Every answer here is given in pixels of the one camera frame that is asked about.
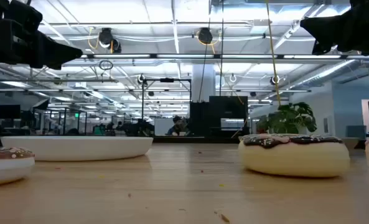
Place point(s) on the person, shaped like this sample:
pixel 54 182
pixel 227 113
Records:
pixel 178 126

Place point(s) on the small chocolate iced donut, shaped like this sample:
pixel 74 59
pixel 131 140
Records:
pixel 7 168

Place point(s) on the long ceiling light bar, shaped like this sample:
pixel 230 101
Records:
pixel 159 90
pixel 184 56

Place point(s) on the large chocolate iced donut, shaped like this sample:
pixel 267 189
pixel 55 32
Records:
pixel 293 158

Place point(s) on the black aluminium table frame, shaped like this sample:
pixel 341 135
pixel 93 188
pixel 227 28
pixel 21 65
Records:
pixel 196 140

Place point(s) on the black metal stand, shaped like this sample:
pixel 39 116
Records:
pixel 167 80

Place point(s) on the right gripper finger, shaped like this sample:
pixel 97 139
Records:
pixel 324 42
pixel 343 23

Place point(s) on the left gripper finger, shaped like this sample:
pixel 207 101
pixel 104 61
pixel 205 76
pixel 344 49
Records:
pixel 50 62
pixel 47 43

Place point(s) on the white round plate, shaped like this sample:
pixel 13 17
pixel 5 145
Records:
pixel 78 149

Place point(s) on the green potted plant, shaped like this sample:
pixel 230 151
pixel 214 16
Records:
pixel 287 119

